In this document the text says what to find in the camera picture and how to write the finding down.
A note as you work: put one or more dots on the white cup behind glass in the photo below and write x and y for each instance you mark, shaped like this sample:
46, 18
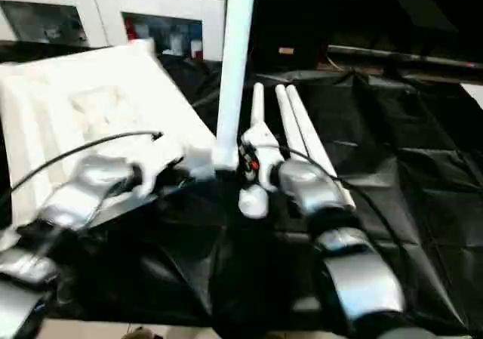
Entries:
196, 48

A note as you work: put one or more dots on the white flat board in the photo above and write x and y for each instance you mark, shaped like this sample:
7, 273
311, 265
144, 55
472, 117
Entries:
474, 95

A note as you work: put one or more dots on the white plastic table top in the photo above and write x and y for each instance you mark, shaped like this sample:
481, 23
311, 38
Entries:
75, 90

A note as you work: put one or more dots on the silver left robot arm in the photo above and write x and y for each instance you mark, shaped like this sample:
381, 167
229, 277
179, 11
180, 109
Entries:
83, 188

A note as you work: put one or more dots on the black mat cover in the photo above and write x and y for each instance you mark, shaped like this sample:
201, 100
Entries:
415, 203

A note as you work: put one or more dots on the white plastic table leg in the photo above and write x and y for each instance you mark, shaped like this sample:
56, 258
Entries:
309, 127
258, 101
235, 71
287, 112

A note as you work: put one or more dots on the long black rod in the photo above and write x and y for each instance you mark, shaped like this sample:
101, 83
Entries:
415, 57

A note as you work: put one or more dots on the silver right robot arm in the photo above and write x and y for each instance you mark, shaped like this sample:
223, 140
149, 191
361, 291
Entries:
313, 191

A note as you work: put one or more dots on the grey rounded robot foot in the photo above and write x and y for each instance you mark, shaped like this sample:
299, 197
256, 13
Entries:
141, 333

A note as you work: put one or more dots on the red item behind glass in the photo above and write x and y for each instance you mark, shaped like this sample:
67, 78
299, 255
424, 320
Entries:
130, 29

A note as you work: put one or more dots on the small brass fitting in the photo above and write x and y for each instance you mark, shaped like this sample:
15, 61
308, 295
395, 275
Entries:
287, 50

